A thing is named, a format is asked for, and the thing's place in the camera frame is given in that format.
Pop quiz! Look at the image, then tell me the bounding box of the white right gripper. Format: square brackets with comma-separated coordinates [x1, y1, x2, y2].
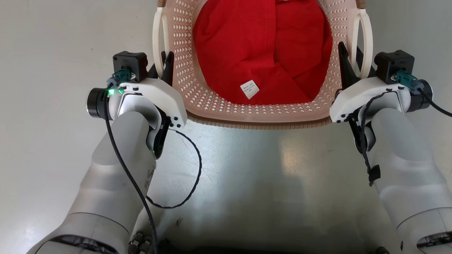
[329, 41, 433, 124]

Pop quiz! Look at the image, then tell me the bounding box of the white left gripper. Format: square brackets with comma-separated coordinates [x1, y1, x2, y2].
[87, 51, 188, 129]

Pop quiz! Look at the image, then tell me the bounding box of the beige perforated plastic laundry basket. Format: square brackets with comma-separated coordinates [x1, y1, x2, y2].
[153, 0, 374, 130]

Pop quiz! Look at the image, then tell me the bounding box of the red garment with white label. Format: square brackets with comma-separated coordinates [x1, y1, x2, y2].
[192, 0, 333, 105]

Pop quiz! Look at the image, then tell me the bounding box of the teal left camera plug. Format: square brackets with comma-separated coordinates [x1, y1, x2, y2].
[107, 68, 133, 88]

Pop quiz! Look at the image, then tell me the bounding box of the teal camera plug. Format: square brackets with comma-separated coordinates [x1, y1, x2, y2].
[394, 70, 424, 94]
[107, 68, 133, 88]

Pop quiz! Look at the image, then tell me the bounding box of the teal right camera plug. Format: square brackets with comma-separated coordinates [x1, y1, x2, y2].
[394, 70, 424, 94]

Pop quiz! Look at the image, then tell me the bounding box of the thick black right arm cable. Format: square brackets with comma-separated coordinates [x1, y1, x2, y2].
[418, 86, 452, 118]

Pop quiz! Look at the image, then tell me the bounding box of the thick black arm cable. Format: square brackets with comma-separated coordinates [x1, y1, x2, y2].
[418, 86, 452, 118]
[103, 85, 159, 254]

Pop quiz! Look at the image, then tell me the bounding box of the thin black left gripper cable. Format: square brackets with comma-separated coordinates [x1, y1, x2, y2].
[145, 129, 203, 210]

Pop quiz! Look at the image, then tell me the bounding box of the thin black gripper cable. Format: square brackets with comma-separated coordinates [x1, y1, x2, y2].
[358, 91, 389, 187]
[145, 129, 203, 210]

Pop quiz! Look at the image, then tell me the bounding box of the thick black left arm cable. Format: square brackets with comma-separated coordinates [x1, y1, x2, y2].
[103, 85, 159, 254]

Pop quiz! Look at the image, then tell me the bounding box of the thin black right gripper cable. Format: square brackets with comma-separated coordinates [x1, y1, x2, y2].
[358, 91, 389, 187]

